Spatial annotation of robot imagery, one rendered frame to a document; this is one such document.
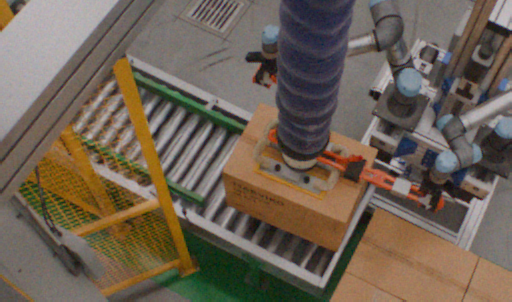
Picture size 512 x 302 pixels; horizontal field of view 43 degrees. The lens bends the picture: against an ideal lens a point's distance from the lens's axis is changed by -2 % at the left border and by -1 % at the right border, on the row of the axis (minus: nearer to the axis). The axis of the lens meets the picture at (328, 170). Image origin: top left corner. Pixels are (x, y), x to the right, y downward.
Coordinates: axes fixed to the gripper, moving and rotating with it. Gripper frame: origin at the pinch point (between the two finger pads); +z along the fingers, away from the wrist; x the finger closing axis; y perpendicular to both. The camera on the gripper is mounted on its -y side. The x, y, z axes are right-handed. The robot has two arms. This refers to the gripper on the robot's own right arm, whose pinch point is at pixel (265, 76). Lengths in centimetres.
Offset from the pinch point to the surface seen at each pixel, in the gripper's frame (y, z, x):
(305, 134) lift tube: 33, -30, -35
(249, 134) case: 3.3, 13.2, -24.0
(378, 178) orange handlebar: 65, -2, -27
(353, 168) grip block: 54, -2, -27
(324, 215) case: 50, 13, -46
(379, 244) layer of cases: 79, 65, -29
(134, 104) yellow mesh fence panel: -17, -64, -67
